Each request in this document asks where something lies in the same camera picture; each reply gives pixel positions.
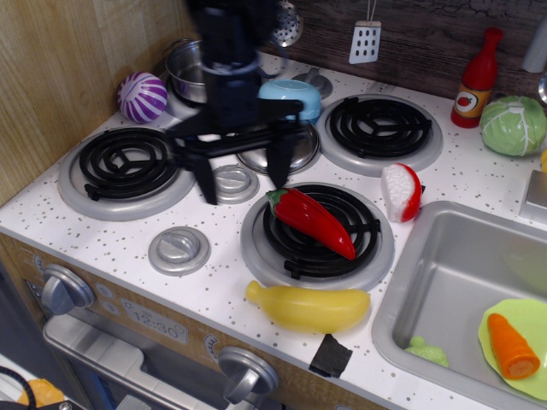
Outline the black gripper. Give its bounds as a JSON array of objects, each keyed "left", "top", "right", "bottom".
[{"left": 167, "top": 59, "right": 305, "bottom": 206}]

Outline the red toy chili pepper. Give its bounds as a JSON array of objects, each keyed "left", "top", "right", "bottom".
[{"left": 266, "top": 188, "right": 356, "bottom": 261}]

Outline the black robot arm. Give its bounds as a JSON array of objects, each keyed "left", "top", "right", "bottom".
[{"left": 166, "top": 1, "right": 304, "bottom": 204}]

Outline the silver stovetop knob middle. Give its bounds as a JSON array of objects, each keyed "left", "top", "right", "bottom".
[{"left": 203, "top": 164, "right": 260, "bottom": 204}]

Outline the silver stovetop knob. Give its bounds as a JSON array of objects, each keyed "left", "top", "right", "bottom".
[
  {"left": 148, "top": 226, "right": 211, "bottom": 276},
  {"left": 203, "top": 164, "right": 260, "bottom": 204},
  {"left": 293, "top": 67, "right": 333, "bottom": 99}
]

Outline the stainless steel pot lid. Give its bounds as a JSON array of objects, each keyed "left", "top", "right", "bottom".
[{"left": 237, "top": 122, "right": 320, "bottom": 175}]

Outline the light blue plastic bowl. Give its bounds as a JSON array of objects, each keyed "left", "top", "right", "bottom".
[{"left": 258, "top": 79, "right": 321, "bottom": 124}]

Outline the front right black burner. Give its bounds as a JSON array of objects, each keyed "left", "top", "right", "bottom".
[{"left": 240, "top": 184, "right": 395, "bottom": 290}]

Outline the black burner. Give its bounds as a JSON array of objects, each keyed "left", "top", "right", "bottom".
[
  {"left": 58, "top": 127, "right": 194, "bottom": 222},
  {"left": 316, "top": 94, "right": 444, "bottom": 178},
  {"left": 240, "top": 184, "right": 395, "bottom": 290}
]

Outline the silver stovetop knob front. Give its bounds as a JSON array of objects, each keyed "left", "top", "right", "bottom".
[{"left": 148, "top": 226, "right": 211, "bottom": 276}]

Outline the front left black burner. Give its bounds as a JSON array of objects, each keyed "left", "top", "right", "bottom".
[{"left": 58, "top": 127, "right": 194, "bottom": 222}]

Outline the silver stovetop knob back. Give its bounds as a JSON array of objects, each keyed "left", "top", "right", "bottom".
[{"left": 293, "top": 67, "right": 333, "bottom": 99}]

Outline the purple white striped ball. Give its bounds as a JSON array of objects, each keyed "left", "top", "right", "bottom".
[{"left": 117, "top": 72, "right": 168, "bottom": 124}]

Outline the back right black burner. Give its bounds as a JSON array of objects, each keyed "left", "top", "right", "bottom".
[{"left": 316, "top": 94, "right": 444, "bottom": 178}]

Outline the hanging metal slotted ladle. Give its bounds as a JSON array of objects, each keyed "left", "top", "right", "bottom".
[{"left": 273, "top": 1, "right": 304, "bottom": 48}]

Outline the red white toy radish slice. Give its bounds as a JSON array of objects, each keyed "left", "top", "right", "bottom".
[{"left": 380, "top": 163, "right": 422, "bottom": 223}]

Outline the yellow toy banana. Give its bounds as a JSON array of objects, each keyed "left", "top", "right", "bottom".
[{"left": 245, "top": 281, "right": 371, "bottom": 334}]

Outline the hanging metal slotted spatula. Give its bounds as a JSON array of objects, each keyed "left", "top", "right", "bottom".
[{"left": 349, "top": 1, "right": 382, "bottom": 65}]

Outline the oven clock display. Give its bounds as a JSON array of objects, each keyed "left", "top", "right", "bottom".
[{"left": 121, "top": 299, "right": 188, "bottom": 345}]

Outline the right silver oven knob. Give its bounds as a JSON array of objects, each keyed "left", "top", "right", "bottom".
[{"left": 218, "top": 346, "right": 279, "bottom": 405}]

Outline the silver oven knob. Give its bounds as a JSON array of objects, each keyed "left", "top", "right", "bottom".
[
  {"left": 218, "top": 346, "right": 279, "bottom": 405},
  {"left": 41, "top": 264, "right": 96, "bottom": 315}
]

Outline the black tape patch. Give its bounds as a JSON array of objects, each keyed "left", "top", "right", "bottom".
[{"left": 309, "top": 334, "right": 353, "bottom": 378}]

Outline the left silver oven knob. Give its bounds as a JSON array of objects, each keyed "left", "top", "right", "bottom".
[{"left": 41, "top": 264, "right": 96, "bottom": 315}]

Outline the silver toy sink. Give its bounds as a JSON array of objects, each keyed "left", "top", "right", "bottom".
[{"left": 372, "top": 202, "right": 546, "bottom": 409}]

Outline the red toy ketchup bottle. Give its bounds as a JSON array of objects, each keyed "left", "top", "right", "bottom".
[{"left": 450, "top": 27, "right": 503, "bottom": 128}]

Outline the small green toy vegetable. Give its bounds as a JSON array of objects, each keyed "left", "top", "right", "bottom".
[{"left": 405, "top": 336, "right": 450, "bottom": 367}]

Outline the green toy cabbage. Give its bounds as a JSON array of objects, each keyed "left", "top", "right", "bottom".
[{"left": 479, "top": 96, "right": 546, "bottom": 156}]

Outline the silver faucet base block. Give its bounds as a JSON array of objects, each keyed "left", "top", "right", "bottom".
[{"left": 519, "top": 170, "right": 547, "bottom": 224}]

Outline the yellow toy at edge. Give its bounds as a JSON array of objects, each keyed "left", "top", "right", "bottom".
[{"left": 540, "top": 149, "right": 547, "bottom": 173}]

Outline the orange toy on floor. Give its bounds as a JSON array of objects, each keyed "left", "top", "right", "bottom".
[{"left": 28, "top": 378, "right": 65, "bottom": 408}]

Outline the silver toy faucet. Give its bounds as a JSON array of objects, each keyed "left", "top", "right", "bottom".
[{"left": 521, "top": 15, "right": 547, "bottom": 73}]

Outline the light green plastic plate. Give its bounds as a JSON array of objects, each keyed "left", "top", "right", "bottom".
[{"left": 478, "top": 299, "right": 546, "bottom": 401}]

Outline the orange toy carrot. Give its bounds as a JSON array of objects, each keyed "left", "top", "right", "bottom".
[{"left": 487, "top": 313, "right": 541, "bottom": 380}]

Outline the silver oven door handle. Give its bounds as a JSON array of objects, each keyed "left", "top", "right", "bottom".
[{"left": 44, "top": 315, "right": 211, "bottom": 409}]

